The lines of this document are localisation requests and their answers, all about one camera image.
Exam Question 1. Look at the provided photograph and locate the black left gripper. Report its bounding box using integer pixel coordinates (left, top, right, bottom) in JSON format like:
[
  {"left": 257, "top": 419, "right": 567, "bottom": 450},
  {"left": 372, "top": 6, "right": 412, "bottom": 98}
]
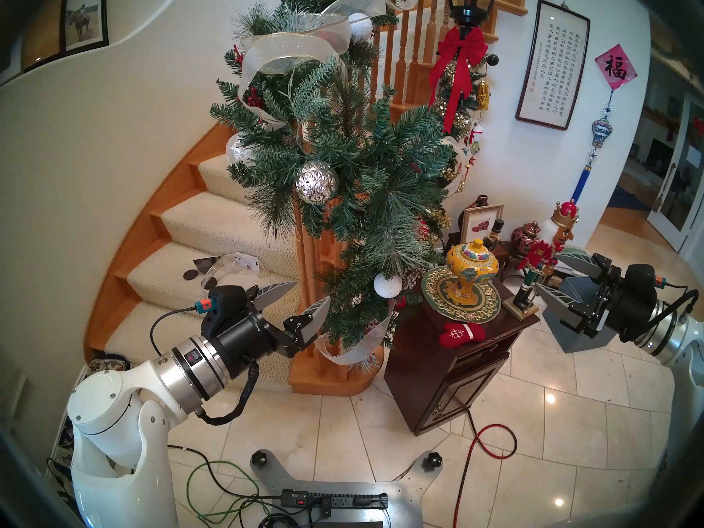
[{"left": 217, "top": 282, "right": 329, "bottom": 379}]

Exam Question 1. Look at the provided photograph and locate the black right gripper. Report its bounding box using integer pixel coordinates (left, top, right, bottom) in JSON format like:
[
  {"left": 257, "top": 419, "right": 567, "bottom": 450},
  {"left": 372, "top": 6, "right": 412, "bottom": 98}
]
[{"left": 536, "top": 248, "right": 658, "bottom": 343}]

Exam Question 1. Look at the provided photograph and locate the red mitten ornament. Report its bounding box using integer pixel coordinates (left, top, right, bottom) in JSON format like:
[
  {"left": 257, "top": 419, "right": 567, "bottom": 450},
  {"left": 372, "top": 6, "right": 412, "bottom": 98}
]
[{"left": 439, "top": 322, "right": 486, "bottom": 349}]

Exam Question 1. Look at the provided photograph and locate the white ball ornament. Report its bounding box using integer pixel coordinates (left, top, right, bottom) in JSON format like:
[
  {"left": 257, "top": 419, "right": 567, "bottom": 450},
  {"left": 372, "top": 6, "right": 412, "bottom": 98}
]
[
  {"left": 374, "top": 273, "right": 403, "bottom": 299},
  {"left": 348, "top": 13, "right": 373, "bottom": 43}
]

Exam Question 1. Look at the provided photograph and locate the silver faceted ball ornament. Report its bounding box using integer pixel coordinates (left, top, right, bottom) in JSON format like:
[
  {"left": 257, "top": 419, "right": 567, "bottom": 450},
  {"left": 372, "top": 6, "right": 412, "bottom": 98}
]
[{"left": 295, "top": 161, "right": 338, "bottom": 205}]

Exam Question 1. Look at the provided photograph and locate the shiny silver ball ornament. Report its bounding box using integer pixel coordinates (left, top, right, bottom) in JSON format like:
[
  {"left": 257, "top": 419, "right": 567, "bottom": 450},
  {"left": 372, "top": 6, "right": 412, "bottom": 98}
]
[{"left": 225, "top": 134, "right": 254, "bottom": 164}]

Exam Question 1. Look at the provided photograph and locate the large red nutcracker figure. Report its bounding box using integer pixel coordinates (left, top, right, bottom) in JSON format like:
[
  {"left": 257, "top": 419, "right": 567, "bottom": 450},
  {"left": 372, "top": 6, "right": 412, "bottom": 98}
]
[{"left": 503, "top": 200, "right": 580, "bottom": 320}]

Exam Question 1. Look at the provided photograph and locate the grey plastic bin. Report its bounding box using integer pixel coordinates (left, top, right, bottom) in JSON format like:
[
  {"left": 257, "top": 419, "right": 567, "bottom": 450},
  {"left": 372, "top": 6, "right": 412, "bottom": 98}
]
[{"left": 542, "top": 276, "right": 619, "bottom": 354}]

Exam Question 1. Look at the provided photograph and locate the dark red cloisonne jar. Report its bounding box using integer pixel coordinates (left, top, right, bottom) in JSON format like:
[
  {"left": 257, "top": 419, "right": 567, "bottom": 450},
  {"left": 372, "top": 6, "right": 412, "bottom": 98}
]
[{"left": 510, "top": 221, "right": 541, "bottom": 256}]

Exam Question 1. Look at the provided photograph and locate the clear plastic packaging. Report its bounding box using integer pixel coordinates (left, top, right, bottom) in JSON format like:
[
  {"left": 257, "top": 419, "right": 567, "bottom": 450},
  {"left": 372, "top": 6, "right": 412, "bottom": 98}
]
[{"left": 192, "top": 252, "right": 260, "bottom": 277}]

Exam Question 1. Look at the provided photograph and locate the yellow lidded ceramic jar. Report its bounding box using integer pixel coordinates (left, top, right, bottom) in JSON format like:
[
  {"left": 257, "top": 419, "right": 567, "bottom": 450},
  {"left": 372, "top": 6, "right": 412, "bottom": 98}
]
[{"left": 445, "top": 239, "right": 499, "bottom": 306}]

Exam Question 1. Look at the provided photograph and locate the white glass door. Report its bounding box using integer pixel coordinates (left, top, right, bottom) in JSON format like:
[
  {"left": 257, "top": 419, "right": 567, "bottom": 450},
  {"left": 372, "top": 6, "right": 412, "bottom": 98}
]
[{"left": 648, "top": 92, "right": 704, "bottom": 252}]

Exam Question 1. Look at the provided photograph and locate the carpeted wooden staircase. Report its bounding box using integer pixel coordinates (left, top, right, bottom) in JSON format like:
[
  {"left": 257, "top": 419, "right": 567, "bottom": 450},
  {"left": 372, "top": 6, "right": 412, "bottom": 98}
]
[{"left": 82, "top": 120, "right": 386, "bottom": 397}]

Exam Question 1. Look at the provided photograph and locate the green gold round plate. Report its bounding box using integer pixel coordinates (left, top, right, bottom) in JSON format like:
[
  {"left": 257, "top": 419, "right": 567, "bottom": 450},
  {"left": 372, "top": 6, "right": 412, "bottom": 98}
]
[{"left": 421, "top": 265, "right": 502, "bottom": 323}]

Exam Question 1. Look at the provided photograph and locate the blue tassel knot charm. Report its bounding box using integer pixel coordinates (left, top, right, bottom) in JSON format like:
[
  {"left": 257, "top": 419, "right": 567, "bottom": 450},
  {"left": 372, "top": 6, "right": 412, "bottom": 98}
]
[{"left": 571, "top": 90, "right": 614, "bottom": 203}]

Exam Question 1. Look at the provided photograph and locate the dark wood cabinet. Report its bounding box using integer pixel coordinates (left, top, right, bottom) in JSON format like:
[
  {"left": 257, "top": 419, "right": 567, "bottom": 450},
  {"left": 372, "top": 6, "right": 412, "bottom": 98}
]
[{"left": 384, "top": 279, "right": 541, "bottom": 436}]

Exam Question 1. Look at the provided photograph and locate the gold tinsel garland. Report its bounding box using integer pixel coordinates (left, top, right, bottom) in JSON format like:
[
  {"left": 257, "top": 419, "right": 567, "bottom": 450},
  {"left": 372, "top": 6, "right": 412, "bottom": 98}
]
[{"left": 432, "top": 54, "right": 491, "bottom": 230}]

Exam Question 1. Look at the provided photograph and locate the black power strip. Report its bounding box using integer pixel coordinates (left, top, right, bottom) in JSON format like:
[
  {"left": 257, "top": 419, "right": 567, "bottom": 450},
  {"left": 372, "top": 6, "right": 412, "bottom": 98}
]
[{"left": 280, "top": 489, "right": 389, "bottom": 510}]

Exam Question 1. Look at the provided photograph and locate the framed calligraphy scroll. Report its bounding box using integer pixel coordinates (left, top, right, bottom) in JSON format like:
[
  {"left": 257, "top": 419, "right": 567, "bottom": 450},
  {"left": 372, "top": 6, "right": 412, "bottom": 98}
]
[{"left": 515, "top": 0, "right": 591, "bottom": 130}]

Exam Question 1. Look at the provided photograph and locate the red diamond fu hanging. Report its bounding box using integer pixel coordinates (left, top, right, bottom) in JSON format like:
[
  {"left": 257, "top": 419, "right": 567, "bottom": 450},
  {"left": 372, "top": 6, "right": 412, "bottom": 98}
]
[{"left": 595, "top": 44, "right": 639, "bottom": 90}]

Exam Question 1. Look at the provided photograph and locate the wooden balustrade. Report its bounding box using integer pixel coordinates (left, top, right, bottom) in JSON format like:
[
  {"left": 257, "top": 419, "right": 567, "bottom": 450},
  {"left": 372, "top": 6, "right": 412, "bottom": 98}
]
[{"left": 289, "top": 0, "right": 556, "bottom": 368}]

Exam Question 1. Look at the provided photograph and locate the red bow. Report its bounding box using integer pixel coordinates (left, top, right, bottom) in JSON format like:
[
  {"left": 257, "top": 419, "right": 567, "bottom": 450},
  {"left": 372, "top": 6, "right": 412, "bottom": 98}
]
[{"left": 428, "top": 26, "right": 489, "bottom": 134}]

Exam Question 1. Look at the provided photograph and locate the black lantern lamp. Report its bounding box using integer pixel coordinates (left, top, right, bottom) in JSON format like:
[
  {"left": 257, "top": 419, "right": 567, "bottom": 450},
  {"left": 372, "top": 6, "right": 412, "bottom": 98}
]
[{"left": 444, "top": 0, "right": 504, "bottom": 30}]

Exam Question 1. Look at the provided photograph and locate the framed horse photo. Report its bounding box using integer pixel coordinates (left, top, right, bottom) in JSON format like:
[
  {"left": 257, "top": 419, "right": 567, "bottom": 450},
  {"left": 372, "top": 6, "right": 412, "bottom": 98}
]
[{"left": 59, "top": 0, "right": 109, "bottom": 53}]

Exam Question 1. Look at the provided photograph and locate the brown framed picture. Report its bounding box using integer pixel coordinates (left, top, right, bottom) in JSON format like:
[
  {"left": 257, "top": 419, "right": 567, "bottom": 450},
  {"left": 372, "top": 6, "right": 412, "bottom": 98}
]
[{"left": 21, "top": 0, "right": 68, "bottom": 71}]

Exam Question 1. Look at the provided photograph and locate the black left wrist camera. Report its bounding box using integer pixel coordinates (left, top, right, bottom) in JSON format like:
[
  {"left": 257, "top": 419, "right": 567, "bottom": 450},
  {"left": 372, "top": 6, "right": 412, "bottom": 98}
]
[{"left": 199, "top": 285, "right": 248, "bottom": 338}]

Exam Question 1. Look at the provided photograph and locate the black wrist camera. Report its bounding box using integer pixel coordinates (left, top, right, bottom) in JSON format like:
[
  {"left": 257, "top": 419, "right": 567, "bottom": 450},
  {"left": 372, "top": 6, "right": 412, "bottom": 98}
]
[
  {"left": 624, "top": 264, "right": 669, "bottom": 307},
  {"left": 199, "top": 285, "right": 248, "bottom": 338}
]

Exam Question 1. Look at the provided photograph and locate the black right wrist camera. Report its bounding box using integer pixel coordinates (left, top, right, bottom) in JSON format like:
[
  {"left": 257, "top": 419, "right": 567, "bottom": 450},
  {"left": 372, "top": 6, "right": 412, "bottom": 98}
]
[{"left": 624, "top": 264, "right": 669, "bottom": 307}]

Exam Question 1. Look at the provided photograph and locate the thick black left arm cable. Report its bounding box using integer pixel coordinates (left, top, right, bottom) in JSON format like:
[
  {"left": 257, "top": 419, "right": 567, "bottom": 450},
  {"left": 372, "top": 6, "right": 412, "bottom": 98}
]
[{"left": 195, "top": 361, "right": 260, "bottom": 426}]

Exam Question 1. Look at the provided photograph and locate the small white picture frame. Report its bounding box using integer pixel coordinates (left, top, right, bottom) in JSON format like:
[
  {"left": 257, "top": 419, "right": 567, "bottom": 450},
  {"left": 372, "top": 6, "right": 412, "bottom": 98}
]
[{"left": 459, "top": 204, "right": 504, "bottom": 246}]

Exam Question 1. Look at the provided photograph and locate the black right camera cable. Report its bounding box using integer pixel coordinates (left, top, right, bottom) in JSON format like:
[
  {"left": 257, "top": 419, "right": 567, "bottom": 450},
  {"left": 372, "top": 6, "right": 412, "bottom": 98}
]
[{"left": 654, "top": 279, "right": 700, "bottom": 343}]

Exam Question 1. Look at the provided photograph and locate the thin black left camera cable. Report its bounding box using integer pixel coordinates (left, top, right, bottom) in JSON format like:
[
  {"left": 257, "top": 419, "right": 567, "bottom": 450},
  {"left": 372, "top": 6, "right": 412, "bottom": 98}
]
[{"left": 150, "top": 306, "right": 201, "bottom": 357}]

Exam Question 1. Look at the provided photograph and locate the red floor cable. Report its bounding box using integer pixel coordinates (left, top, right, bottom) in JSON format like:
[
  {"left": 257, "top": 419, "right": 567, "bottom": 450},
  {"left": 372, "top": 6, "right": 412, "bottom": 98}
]
[{"left": 452, "top": 411, "right": 518, "bottom": 528}]

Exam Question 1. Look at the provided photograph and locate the black floor cable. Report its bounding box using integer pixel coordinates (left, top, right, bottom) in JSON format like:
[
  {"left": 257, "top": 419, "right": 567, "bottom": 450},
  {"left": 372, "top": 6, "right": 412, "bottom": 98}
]
[{"left": 167, "top": 444, "right": 284, "bottom": 501}]

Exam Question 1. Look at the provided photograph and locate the green floor cable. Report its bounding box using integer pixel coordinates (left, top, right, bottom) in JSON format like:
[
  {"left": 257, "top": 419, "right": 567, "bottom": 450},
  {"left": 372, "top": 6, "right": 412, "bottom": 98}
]
[{"left": 186, "top": 460, "right": 262, "bottom": 525}]

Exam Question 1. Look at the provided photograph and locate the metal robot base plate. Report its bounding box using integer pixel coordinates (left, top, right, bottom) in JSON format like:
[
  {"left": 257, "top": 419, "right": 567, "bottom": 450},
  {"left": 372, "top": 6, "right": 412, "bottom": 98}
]
[{"left": 250, "top": 449, "right": 444, "bottom": 528}]

